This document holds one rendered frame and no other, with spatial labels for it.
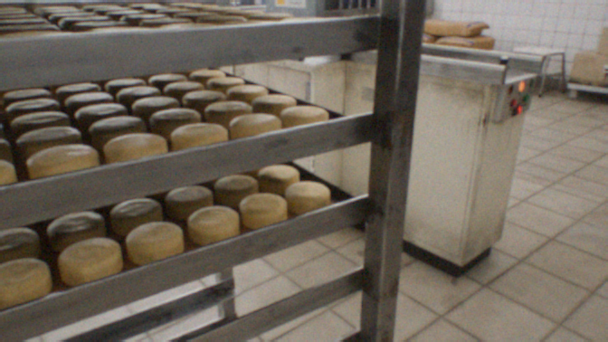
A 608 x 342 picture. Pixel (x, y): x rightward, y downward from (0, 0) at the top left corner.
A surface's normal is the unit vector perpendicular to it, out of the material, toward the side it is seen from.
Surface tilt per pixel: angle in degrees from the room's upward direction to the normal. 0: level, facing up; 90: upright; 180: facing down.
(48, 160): 0
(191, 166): 90
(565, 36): 90
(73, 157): 0
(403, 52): 90
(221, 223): 0
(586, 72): 90
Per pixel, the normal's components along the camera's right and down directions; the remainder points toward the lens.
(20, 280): 0.00, -0.92
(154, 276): 0.55, 0.33
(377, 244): -0.84, 0.22
